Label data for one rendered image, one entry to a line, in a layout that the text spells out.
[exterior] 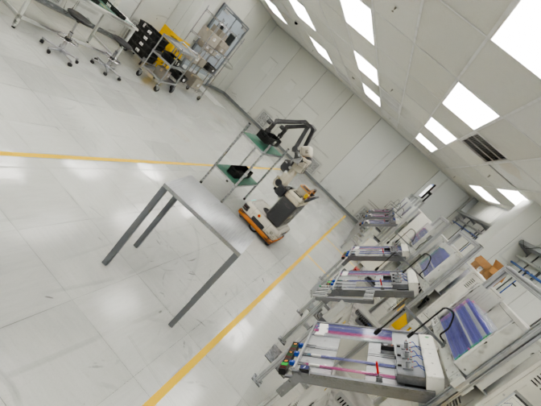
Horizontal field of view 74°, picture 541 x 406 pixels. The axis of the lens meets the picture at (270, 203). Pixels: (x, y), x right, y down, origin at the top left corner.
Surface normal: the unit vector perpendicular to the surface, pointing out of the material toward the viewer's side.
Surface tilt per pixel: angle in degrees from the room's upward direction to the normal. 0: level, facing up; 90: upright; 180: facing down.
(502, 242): 90
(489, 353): 90
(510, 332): 90
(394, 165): 90
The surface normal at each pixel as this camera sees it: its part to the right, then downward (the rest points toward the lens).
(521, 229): -0.31, 0.07
